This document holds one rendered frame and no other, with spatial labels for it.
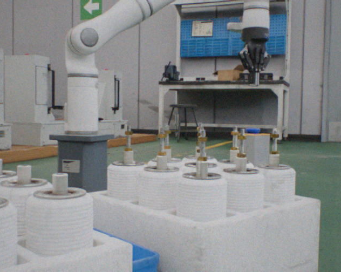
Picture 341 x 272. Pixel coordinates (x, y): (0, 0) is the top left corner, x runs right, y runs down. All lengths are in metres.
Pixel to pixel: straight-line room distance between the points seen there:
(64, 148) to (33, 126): 2.30
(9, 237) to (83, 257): 0.10
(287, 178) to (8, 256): 0.61
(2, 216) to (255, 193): 0.51
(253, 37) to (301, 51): 4.91
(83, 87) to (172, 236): 0.65
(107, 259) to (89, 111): 0.74
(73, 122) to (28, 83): 2.35
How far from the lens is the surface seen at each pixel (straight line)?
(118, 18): 1.36
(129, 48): 6.86
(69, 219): 0.63
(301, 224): 1.00
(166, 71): 5.66
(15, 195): 0.72
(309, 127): 6.08
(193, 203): 0.80
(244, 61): 1.24
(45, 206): 0.62
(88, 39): 1.32
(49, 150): 3.54
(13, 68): 3.75
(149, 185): 0.89
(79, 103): 1.31
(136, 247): 0.85
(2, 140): 3.25
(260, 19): 1.26
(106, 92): 4.74
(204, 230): 0.75
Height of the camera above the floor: 0.38
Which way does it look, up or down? 3 degrees down
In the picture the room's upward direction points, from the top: 1 degrees clockwise
